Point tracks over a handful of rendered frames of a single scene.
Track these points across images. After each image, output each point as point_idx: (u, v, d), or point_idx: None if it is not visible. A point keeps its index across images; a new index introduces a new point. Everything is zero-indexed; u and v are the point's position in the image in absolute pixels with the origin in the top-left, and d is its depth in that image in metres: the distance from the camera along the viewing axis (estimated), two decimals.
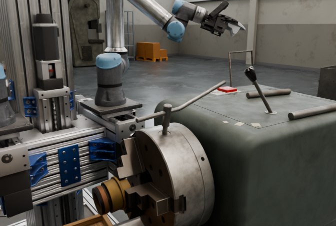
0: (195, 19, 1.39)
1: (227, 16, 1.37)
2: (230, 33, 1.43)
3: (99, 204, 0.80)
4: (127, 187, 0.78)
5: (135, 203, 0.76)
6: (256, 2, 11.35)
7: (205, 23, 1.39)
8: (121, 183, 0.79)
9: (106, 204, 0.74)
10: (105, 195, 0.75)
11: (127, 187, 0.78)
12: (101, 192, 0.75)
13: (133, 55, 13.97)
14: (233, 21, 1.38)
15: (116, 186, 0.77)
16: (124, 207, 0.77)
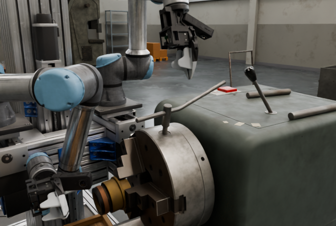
0: None
1: (196, 40, 0.83)
2: (173, 61, 0.86)
3: (99, 204, 0.80)
4: (127, 187, 0.78)
5: (135, 203, 0.76)
6: (256, 2, 11.35)
7: (169, 12, 0.83)
8: (121, 183, 0.79)
9: (106, 204, 0.74)
10: (105, 195, 0.75)
11: (127, 187, 0.78)
12: (101, 192, 0.75)
13: None
14: (194, 52, 0.84)
15: (116, 186, 0.77)
16: (124, 207, 0.77)
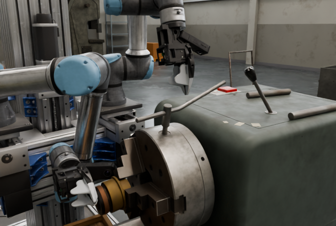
0: (164, 12, 0.85)
1: (192, 57, 0.85)
2: (170, 77, 0.88)
3: (99, 204, 0.80)
4: (127, 187, 0.78)
5: (135, 203, 0.76)
6: (256, 2, 11.35)
7: (166, 30, 0.84)
8: (121, 183, 0.79)
9: (106, 204, 0.74)
10: (105, 195, 0.75)
11: (127, 187, 0.78)
12: (101, 192, 0.75)
13: None
14: (190, 68, 0.85)
15: (116, 186, 0.77)
16: (124, 207, 0.77)
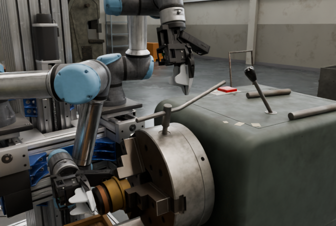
0: (164, 12, 0.85)
1: (192, 57, 0.85)
2: (170, 78, 0.88)
3: (99, 204, 0.80)
4: (127, 187, 0.78)
5: (135, 203, 0.76)
6: (256, 2, 11.35)
7: (166, 30, 0.84)
8: (121, 183, 0.79)
9: (106, 204, 0.74)
10: (105, 195, 0.75)
11: (127, 187, 0.78)
12: (101, 192, 0.75)
13: None
14: (190, 69, 0.85)
15: (116, 186, 0.77)
16: (124, 207, 0.77)
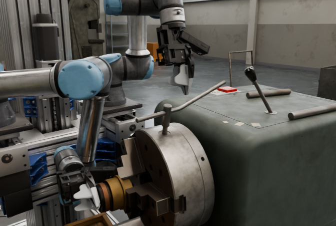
0: (164, 12, 0.85)
1: (192, 57, 0.85)
2: (170, 78, 0.88)
3: (100, 202, 0.80)
4: (129, 187, 0.79)
5: (135, 203, 0.76)
6: (256, 2, 11.35)
7: (166, 30, 0.84)
8: (124, 182, 0.79)
9: (107, 202, 0.74)
10: (107, 193, 0.75)
11: (129, 187, 0.79)
12: (103, 189, 0.75)
13: None
14: (190, 69, 0.85)
15: (118, 184, 0.77)
16: (124, 207, 0.77)
